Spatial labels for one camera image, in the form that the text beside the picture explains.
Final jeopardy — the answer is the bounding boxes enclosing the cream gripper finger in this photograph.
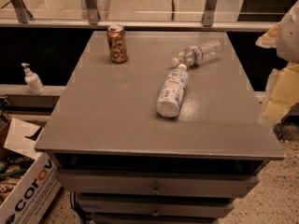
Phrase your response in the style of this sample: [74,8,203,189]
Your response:
[261,63,299,123]
[255,22,280,49]

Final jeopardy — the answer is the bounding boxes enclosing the blue label plastic bottle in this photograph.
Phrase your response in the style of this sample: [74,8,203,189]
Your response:
[156,64,188,118]

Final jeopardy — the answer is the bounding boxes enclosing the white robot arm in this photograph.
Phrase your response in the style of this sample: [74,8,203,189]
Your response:
[255,1,299,125]

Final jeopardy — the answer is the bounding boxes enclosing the clear crumpled plastic bottle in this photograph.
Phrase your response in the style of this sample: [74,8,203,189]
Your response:
[172,40,224,67]

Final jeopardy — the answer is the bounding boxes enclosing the white pump dispenser bottle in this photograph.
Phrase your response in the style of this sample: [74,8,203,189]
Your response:
[21,63,45,94]

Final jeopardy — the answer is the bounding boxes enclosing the gold soda can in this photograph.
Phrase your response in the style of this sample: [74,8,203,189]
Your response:
[107,24,128,63]

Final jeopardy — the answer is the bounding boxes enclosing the grey drawer cabinet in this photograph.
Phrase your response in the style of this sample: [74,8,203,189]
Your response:
[36,32,283,224]

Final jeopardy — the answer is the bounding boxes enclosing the cabinet drawer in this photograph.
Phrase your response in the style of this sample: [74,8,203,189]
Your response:
[55,169,259,199]
[77,194,234,218]

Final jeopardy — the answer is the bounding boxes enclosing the top cabinet drawer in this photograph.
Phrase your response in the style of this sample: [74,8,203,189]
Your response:
[55,169,259,199]

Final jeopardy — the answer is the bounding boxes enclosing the white corovan cardboard box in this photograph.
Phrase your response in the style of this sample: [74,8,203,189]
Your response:
[0,119,61,224]

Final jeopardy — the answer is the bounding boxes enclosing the right metal railing post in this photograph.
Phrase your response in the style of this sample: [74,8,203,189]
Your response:
[202,0,218,27]

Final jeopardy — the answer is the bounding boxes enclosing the metal railing post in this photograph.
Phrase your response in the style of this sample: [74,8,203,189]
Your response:
[84,0,100,25]
[202,0,218,27]
[10,0,33,23]

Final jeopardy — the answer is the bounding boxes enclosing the middle metal railing post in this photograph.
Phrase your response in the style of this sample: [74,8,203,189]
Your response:
[84,0,100,25]

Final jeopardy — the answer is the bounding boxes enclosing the black cables under cabinet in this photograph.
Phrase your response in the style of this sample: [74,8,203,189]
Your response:
[69,191,93,224]

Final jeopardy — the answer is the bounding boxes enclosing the left metal railing post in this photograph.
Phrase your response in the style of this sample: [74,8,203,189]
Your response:
[10,0,33,23]

